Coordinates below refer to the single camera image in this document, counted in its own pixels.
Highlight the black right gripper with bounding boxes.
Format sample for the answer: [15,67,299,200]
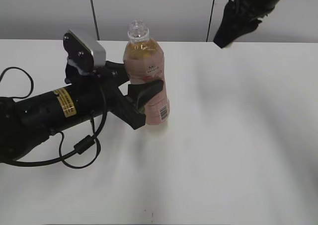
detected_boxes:
[213,0,280,48]

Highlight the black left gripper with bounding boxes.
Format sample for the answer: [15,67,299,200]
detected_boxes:
[23,61,164,136]

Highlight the pink label tea bottle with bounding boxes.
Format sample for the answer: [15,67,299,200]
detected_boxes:
[123,20,170,125]

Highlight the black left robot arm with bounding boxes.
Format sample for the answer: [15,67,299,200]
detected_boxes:
[0,61,164,167]

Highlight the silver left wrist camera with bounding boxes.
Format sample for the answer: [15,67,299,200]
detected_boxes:
[63,29,106,75]

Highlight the black camera cable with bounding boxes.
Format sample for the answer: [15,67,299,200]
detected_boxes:
[0,66,108,169]

